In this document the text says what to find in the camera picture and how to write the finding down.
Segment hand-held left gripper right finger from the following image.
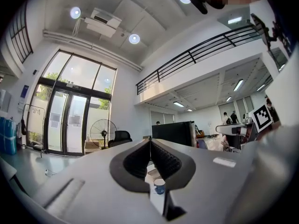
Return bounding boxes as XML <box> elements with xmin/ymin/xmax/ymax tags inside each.
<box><xmin>150</xmin><ymin>138</ymin><xmax>255</xmax><ymax>224</ymax></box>

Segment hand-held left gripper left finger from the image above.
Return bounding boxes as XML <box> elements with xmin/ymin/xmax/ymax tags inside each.
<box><xmin>32</xmin><ymin>138</ymin><xmax>164</xmax><ymax>224</ymax></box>

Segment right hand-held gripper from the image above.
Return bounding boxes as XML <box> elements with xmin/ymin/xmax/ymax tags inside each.
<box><xmin>215</xmin><ymin>104</ymin><xmax>274</xmax><ymax>140</ymax></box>

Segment white and blue cup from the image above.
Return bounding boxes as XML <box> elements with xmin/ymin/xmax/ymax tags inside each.
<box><xmin>153</xmin><ymin>178</ymin><xmax>166</xmax><ymax>195</ymax></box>

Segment cardboard box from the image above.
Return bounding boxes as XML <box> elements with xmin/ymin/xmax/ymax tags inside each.
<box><xmin>84</xmin><ymin>140</ymin><xmax>102</xmax><ymax>154</ymax></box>

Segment white shallow tray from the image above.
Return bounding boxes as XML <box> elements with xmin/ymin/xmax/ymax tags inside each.
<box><xmin>146</xmin><ymin>166</ymin><xmax>162</xmax><ymax>180</ymax></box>

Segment black standing fan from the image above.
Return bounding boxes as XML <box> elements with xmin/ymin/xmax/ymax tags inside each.
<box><xmin>90</xmin><ymin>119</ymin><xmax>118</xmax><ymax>150</ymax></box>

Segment black office chair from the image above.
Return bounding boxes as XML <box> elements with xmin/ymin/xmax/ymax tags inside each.
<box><xmin>107</xmin><ymin>130</ymin><xmax>133</xmax><ymax>148</ymax></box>

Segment black balcony railing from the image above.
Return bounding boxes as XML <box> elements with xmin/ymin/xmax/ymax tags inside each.
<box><xmin>135</xmin><ymin>23</ymin><xmax>260</xmax><ymax>95</ymax></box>

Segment black framed glass door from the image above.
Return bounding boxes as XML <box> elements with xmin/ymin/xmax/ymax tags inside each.
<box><xmin>25</xmin><ymin>49</ymin><xmax>118</xmax><ymax>157</ymax></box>

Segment black clothes rack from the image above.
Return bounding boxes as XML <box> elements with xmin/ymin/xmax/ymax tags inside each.
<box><xmin>20</xmin><ymin>103</ymin><xmax>47</xmax><ymax>159</ymax></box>

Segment blue wrapped package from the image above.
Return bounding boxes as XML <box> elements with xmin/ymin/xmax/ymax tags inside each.
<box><xmin>0</xmin><ymin>116</ymin><xmax>18</xmax><ymax>155</ymax></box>

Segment black equipment stand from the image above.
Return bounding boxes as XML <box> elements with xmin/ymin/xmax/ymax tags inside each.
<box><xmin>250</xmin><ymin>13</ymin><xmax>293</xmax><ymax>57</ymax></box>

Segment white ceiling pipes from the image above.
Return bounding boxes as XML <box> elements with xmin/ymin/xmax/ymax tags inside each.
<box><xmin>43</xmin><ymin>29</ymin><xmax>142</xmax><ymax>72</ymax></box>

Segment white ceiling air conditioner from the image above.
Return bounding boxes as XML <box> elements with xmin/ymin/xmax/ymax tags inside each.
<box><xmin>84</xmin><ymin>7</ymin><xmax>123</xmax><ymax>38</ymax></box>

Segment black gridded window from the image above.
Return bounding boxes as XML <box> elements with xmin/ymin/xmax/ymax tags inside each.
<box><xmin>8</xmin><ymin>1</ymin><xmax>34</xmax><ymax>64</ymax></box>

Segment blue wall poster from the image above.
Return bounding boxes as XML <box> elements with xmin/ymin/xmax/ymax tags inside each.
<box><xmin>20</xmin><ymin>84</ymin><xmax>30</xmax><ymax>113</ymax></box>

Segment black head-worn camera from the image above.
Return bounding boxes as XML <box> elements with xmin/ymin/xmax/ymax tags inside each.
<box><xmin>186</xmin><ymin>0</ymin><xmax>208</xmax><ymax>15</ymax></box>

